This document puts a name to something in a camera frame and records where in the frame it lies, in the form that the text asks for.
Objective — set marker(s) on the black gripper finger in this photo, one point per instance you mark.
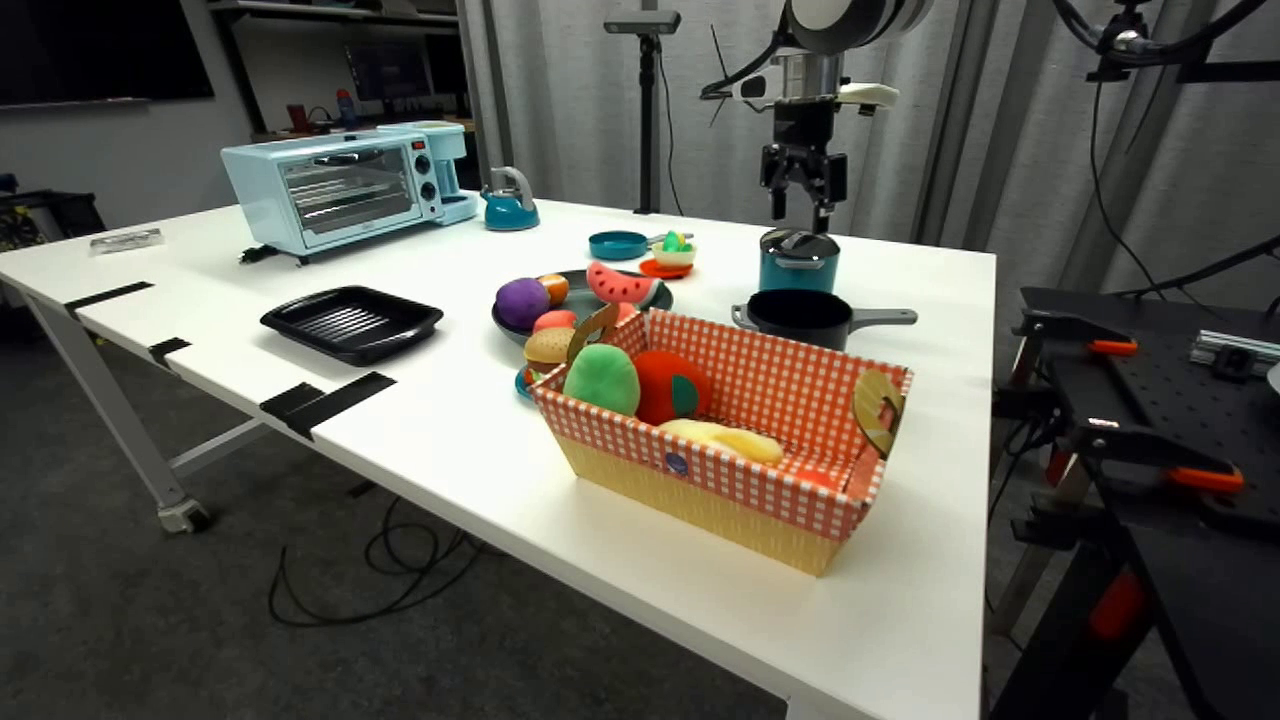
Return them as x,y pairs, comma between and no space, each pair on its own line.
822,214
777,195

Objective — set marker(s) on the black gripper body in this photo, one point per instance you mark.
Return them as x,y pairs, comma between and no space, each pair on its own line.
799,153

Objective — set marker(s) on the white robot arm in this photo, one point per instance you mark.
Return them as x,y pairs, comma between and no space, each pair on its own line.
800,81

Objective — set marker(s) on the blue pot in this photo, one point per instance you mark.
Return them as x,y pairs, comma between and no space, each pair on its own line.
813,275

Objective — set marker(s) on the teal small bowl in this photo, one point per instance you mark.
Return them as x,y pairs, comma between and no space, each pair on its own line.
618,244

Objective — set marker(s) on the plush watermelon slice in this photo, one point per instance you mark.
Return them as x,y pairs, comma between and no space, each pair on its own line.
620,287

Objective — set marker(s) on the red checkered cardboard basket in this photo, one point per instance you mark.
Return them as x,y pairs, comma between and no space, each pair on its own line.
787,456

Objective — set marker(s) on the black tripod stand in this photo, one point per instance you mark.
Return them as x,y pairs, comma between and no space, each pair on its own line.
650,26

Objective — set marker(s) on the red plush tomato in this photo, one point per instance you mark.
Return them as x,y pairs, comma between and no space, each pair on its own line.
670,384

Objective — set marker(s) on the dark grey oval plate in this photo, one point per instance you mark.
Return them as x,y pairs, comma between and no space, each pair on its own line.
587,303

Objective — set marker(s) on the plush orange slice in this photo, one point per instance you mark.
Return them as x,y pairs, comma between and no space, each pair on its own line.
555,287

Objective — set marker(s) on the yellow plush banana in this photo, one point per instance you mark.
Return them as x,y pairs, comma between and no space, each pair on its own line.
726,439

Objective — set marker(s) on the green plush avocado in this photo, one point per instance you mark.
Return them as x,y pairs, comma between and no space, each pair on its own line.
604,378

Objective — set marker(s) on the plush strawberry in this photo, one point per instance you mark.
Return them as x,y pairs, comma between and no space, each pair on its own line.
563,317

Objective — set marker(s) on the blue kettle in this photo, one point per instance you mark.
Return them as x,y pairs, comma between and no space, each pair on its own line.
508,201

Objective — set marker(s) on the plush burger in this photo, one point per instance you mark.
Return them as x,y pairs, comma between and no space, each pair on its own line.
544,349

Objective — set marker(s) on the purple plush eggplant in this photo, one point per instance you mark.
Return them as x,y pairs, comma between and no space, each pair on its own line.
521,303

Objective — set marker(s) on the black robot cart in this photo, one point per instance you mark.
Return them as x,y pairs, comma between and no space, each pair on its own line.
1161,452

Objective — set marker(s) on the black square tray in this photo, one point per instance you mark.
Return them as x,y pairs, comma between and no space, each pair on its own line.
352,323

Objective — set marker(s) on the light blue toaster oven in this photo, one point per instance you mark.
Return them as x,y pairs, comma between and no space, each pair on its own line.
324,195

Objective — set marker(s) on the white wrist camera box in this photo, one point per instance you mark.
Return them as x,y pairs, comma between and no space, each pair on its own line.
870,98

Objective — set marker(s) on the black pot with handle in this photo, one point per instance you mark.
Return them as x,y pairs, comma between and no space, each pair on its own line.
813,317

